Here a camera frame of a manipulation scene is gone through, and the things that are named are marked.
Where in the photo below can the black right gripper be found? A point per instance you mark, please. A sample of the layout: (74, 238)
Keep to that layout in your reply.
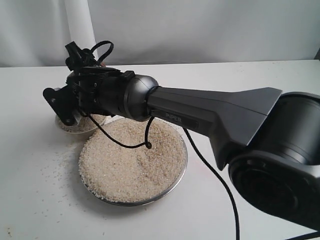
(91, 90)

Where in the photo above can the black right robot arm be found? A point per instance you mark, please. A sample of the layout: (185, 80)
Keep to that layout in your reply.
(269, 140)

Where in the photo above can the rice in cream bowl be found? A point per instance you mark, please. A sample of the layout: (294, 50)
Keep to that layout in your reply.
(85, 124)

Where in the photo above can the cream ceramic bowl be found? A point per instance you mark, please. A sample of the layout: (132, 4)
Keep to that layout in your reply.
(77, 136)

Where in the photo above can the spilled rice grains on table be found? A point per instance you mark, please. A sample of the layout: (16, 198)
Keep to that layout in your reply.
(53, 189)

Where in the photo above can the rice in steel tray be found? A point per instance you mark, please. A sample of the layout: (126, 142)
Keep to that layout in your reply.
(125, 170)

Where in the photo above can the white backdrop curtain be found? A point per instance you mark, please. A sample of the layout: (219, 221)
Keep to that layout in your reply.
(34, 32)

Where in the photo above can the round steel tray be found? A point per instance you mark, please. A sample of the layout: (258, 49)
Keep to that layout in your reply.
(130, 203)

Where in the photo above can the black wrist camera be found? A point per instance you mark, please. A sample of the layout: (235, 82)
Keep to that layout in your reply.
(78, 58)

